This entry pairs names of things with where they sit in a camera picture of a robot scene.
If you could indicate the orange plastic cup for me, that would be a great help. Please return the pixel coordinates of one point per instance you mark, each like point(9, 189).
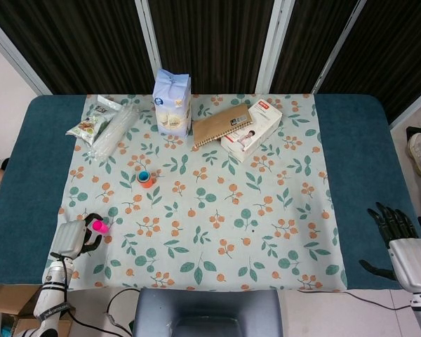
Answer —
point(150, 184)

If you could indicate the green white snack packet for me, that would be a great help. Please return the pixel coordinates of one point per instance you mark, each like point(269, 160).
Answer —
point(91, 124)

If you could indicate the clear plastic cup sleeve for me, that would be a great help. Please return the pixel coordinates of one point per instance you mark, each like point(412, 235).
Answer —
point(114, 131)

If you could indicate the dark folding screen white frames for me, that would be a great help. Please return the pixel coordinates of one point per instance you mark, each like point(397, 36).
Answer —
point(214, 42)

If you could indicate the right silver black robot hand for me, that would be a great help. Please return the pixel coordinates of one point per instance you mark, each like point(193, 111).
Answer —
point(412, 259)

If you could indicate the pale blue milk powder bag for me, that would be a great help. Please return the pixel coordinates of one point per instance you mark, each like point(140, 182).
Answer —
point(172, 105)

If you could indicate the brown spiral notebook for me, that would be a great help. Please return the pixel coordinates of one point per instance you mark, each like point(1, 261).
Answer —
point(217, 124)

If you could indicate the floral fruit print tablecloth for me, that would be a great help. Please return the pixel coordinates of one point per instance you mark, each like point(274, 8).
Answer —
point(210, 210)

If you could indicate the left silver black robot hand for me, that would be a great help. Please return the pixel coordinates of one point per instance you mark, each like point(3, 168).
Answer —
point(68, 237)

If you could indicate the light blue plastic cup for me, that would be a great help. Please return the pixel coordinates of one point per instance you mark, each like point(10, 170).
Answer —
point(144, 176)

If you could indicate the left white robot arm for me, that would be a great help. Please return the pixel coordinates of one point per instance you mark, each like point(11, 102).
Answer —
point(52, 298)

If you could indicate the teal table cover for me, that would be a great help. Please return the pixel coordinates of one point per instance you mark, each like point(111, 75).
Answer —
point(361, 158)

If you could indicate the pink plastic cup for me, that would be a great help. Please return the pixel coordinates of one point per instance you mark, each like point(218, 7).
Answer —
point(101, 227)

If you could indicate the white cardboard product box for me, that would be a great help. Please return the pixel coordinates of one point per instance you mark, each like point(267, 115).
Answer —
point(256, 130)

